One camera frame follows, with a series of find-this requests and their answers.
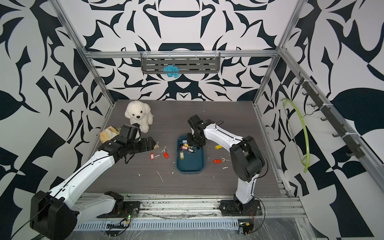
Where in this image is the teal plastic storage box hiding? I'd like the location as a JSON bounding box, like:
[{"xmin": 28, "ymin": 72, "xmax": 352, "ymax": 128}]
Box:
[{"xmin": 176, "ymin": 134, "xmax": 205, "ymax": 174}]

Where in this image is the red white tag key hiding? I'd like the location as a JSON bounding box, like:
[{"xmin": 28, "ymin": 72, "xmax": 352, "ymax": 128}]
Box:
[{"xmin": 150, "ymin": 153, "xmax": 160, "ymax": 160}]

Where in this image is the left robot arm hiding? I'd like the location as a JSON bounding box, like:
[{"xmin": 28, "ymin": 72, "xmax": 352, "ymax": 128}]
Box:
[{"xmin": 29, "ymin": 124, "xmax": 156, "ymax": 240}]

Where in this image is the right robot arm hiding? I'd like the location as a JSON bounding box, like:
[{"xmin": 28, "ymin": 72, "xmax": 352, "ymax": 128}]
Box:
[{"xmin": 187, "ymin": 115, "xmax": 268, "ymax": 213}]

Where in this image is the yellow paper bag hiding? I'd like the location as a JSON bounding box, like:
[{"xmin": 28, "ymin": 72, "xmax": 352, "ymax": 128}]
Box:
[{"xmin": 100, "ymin": 126, "xmax": 120, "ymax": 144}]

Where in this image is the white plush dog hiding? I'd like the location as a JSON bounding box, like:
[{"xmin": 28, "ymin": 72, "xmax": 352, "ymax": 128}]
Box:
[{"xmin": 125, "ymin": 101, "xmax": 154, "ymax": 133}]

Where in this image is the blue scrunchie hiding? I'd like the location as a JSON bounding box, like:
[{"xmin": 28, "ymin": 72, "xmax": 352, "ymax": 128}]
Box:
[{"xmin": 163, "ymin": 65, "xmax": 180, "ymax": 79}]

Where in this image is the green hoop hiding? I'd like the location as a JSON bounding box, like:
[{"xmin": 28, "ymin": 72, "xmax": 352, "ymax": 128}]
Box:
[{"xmin": 281, "ymin": 98, "xmax": 311, "ymax": 173}]

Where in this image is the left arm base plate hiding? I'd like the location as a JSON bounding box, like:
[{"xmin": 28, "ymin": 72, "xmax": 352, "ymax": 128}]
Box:
[{"xmin": 97, "ymin": 201, "xmax": 141, "ymax": 219}]

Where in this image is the grey metal wall shelf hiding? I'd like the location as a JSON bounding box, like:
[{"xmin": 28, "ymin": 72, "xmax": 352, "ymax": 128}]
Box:
[{"xmin": 140, "ymin": 51, "xmax": 221, "ymax": 74}]

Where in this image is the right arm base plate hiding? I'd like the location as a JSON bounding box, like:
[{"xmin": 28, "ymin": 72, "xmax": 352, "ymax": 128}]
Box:
[{"xmin": 219, "ymin": 200, "xmax": 263, "ymax": 217}]

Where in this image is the white cable duct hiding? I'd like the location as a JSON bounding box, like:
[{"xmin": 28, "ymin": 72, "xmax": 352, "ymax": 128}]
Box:
[{"xmin": 75, "ymin": 219, "xmax": 239, "ymax": 231}]

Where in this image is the black wall hook rail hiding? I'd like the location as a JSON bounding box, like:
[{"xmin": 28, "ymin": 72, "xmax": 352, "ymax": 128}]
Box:
[{"xmin": 297, "ymin": 72, "xmax": 366, "ymax": 159}]

